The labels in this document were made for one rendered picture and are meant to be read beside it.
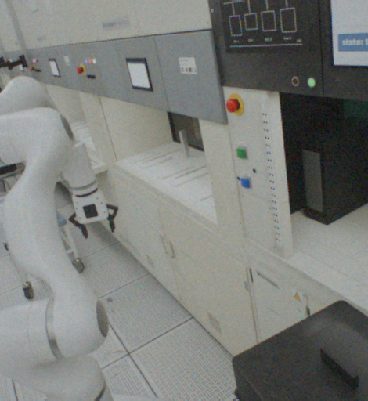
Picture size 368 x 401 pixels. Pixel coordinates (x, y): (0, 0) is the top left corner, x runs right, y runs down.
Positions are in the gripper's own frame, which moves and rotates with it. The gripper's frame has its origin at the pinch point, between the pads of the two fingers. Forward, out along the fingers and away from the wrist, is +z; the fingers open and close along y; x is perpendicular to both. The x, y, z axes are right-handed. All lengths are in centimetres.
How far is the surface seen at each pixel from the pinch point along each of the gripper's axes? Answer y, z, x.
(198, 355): 20, 101, 34
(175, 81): 37, -39, 22
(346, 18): 68, -54, -44
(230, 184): 46.8, -5.5, 1.7
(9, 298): -108, 100, 126
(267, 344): 40, 0, -65
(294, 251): 61, 14, -16
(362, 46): 69, -49, -47
